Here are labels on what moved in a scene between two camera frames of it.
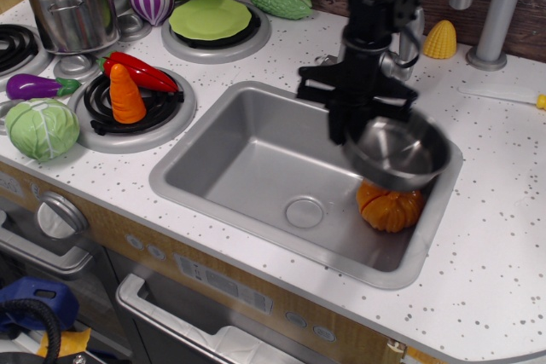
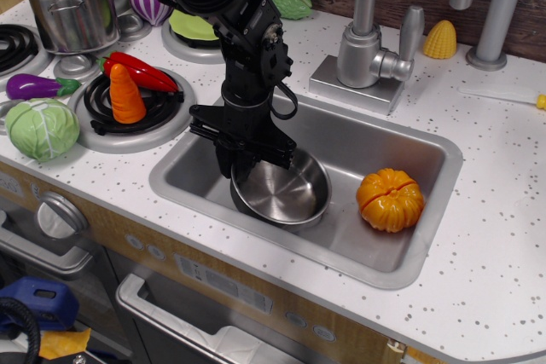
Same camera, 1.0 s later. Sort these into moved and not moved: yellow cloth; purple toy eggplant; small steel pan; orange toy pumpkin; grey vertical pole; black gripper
Moved: small steel pan; black gripper
Not moved: purple toy eggplant; yellow cloth; orange toy pumpkin; grey vertical pole
